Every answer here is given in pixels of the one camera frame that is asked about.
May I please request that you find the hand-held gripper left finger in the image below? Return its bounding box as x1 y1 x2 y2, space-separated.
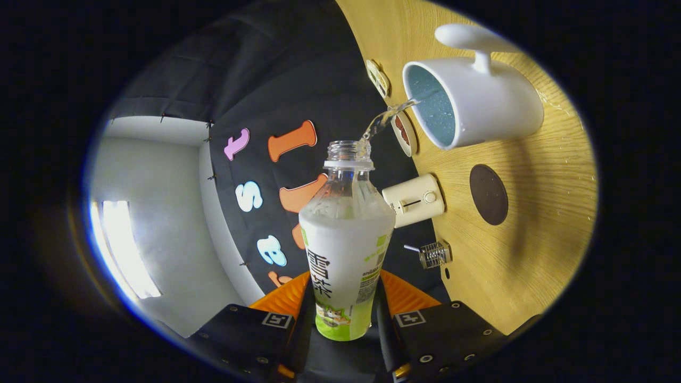
187 270 315 381

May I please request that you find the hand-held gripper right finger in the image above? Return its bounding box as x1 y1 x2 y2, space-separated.
374 269 506 382

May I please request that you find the clear bottle with white label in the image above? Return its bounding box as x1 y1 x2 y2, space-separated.
298 140 397 342

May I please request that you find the dark brown round coaster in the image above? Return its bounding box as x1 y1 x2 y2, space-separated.
469 164 509 226

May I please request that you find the clear poured juice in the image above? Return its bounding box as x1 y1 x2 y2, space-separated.
361 98 421 156

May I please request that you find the white cup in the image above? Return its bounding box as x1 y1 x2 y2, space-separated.
402 23 545 151

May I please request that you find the cream toaster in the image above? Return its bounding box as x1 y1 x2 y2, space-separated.
381 173 445 229

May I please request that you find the wooden table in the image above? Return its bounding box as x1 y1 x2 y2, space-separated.
335 0 599 336

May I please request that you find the ceiling light panel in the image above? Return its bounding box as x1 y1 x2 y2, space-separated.
89 200 162 299

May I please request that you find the round white plate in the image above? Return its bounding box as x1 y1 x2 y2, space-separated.
390 111 419 157

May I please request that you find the divided white seasoning dish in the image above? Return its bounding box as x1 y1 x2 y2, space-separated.
365 59 391 99

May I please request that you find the wire mesh utensil holder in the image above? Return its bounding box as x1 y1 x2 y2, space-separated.
419 239 453 269

